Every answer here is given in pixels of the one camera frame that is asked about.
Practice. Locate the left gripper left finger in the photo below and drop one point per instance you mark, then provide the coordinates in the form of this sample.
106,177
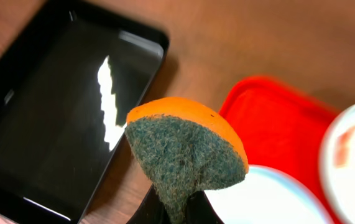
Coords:
150,211

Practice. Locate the orange green sponge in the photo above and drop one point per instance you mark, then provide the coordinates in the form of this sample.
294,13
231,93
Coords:
184,147

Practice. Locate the red plastic tray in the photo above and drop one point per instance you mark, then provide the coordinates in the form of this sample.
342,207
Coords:
281,128

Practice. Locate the black water tray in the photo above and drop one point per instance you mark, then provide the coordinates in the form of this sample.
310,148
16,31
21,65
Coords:
67,84

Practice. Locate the light blue plate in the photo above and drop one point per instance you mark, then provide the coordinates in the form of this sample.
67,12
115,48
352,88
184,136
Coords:
267,195
337,165

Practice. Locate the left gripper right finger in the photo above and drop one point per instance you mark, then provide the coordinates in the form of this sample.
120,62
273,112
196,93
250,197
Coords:
199,210

